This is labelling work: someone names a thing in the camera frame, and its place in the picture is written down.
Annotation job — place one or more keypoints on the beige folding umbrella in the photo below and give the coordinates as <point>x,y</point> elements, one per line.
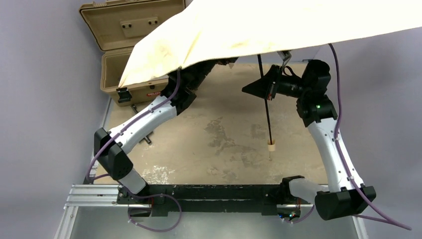
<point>216,29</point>

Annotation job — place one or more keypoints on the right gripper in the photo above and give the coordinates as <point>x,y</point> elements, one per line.
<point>272,84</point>

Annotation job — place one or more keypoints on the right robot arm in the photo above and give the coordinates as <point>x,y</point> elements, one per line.
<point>346,194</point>

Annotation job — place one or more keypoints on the aluminium frame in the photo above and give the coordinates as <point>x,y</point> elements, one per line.
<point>91,212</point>

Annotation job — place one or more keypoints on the black hex key tool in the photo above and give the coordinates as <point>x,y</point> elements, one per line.
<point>139,121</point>

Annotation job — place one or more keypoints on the tan hard case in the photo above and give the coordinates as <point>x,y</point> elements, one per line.
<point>117,25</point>

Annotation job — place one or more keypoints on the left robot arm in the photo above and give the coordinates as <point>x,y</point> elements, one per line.
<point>111,147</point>

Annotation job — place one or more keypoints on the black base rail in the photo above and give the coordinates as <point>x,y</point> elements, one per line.
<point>266,199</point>

